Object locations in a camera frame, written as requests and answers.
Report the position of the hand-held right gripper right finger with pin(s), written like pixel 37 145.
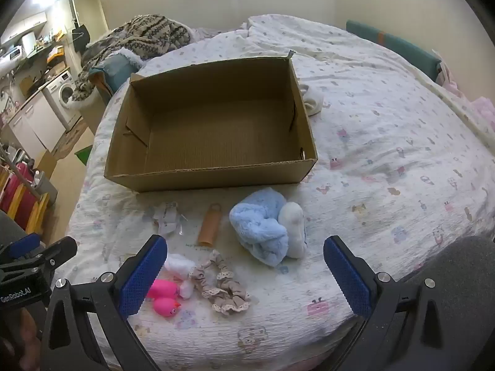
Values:
pixel 348 278

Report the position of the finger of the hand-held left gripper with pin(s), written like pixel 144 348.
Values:
pixel 21 246
pixel 56 251

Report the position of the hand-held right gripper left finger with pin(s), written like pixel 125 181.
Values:
pixel 141 274

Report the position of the pink rubber duck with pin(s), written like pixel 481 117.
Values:
pixel 166 308
pixel 162 289

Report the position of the plastic packet white label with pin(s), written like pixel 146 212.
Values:
pixel 167 218

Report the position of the white fluffy plush piece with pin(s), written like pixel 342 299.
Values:
pixel 292 228

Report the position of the beige lace scrunchie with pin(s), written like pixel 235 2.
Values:
pixel 222 282

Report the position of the orange-brown small tube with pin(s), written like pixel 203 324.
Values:
pixel 209 226

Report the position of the light blue fluffy plush cloth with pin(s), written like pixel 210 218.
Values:
pixel 255 224

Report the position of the brown cardboard box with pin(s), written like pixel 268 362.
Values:
pixel 216 135

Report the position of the person's left leg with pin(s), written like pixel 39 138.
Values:
pixel 11 226

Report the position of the person's leg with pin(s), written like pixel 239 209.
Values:
pixel 11 226
pixel 471 278

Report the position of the yellow wooden chair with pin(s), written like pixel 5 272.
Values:
pixel 40 208

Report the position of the grey bin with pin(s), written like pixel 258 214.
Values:
pixel 45 187

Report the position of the small floor cardboard box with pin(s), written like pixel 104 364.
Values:
pixel 47 162

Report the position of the white kitchen cabinet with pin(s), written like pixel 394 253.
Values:
pixel 34 123

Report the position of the person's right leg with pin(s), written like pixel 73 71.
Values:
pixel 471 278

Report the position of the bed with patterned white cover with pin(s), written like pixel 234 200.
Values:
pixel 386 143

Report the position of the white washing machine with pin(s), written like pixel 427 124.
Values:
pixel 62 96

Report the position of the white rolled cloth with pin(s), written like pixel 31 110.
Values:
pixel 313 98

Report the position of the teal pillow with fur trim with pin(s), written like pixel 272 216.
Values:
pixel 114 67

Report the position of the pink cloth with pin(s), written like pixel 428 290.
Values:
pixel 479 112

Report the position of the black hanging bag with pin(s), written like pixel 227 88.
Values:
pixel 80 36

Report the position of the teal headboard cushion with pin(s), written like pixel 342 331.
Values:
pixel 394 46

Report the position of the patterned knit blanket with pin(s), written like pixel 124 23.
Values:
pixel 151 33

